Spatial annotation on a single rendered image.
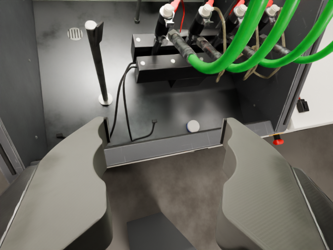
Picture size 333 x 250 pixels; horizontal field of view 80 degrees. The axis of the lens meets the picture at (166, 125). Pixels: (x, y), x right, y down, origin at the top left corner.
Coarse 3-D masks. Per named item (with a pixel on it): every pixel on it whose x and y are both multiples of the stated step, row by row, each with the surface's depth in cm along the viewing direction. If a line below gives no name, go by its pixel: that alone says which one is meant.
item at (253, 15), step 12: (252, 0) 16; (264, 0) 16; (252, 12) 17; (240, 24) 18; (252, 24) 17; (240, 36) 18; (228, 48) 20; (240, 48) 19; (192, 60) 29; (228, 60) 21; (204, 72) 26; (216, 72) 24
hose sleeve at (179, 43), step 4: (172, 36) 35; (176, 36) 34; (180, 36) 34; (172, 40) 35; (176, 40) 34; (180, 40) 33; (176, 44) 33; (180, 44) 32; (184, 44) 32; (176, 48) 34; (180, 48) 32; (184, 48) 31; (188, 48) 31; (180, 52) 32; (184, 52) 31; (188, 52) 30; (192, 52) 30; (184, 56) 31; (188, 56) 30
